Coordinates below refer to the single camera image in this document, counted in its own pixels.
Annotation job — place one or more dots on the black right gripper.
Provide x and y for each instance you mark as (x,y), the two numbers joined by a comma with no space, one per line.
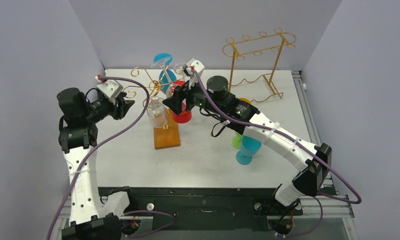
(183,98)

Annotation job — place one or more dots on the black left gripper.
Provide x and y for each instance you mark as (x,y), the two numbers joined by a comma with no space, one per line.
(122,106)

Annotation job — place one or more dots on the red plastic goblet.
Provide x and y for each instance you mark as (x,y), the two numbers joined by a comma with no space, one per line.
(185,116)

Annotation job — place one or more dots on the patterned clear glass goblet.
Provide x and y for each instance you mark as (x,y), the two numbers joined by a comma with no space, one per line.
(157,112)

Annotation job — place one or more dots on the blue plastic goblet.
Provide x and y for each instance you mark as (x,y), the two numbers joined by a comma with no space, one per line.
(248,147)
(163,71)

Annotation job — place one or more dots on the gold spiral rack wooden base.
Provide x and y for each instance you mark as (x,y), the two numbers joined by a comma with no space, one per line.
(165,129)

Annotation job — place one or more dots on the clear champagne flute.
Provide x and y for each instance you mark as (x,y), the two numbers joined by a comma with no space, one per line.
(179,71)

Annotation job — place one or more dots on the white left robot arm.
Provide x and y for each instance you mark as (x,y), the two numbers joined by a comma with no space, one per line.
(89,219)

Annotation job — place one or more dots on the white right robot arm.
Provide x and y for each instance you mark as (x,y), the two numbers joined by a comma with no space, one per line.
(310,160)

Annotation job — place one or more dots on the orange plastic goblet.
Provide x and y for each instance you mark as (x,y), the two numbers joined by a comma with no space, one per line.
(245,100)

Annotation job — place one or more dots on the green plastic goblet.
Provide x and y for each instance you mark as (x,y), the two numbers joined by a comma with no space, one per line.
(236,140)

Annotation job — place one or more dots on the blue plastic goblet front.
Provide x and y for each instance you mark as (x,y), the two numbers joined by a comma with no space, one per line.
(248,147)

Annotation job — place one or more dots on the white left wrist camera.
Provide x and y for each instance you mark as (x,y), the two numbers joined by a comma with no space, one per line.
(109,88)

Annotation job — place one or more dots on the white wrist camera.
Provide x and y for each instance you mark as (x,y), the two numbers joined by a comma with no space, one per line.
(109,88)
(193,69)

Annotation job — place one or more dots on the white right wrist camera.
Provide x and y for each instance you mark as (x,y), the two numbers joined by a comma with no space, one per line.
(193,69)

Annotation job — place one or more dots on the gold rectangular wire glass rack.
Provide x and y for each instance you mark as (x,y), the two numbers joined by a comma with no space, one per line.
(254,61)

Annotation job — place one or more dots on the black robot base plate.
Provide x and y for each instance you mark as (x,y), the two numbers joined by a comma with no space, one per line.
(210,209)

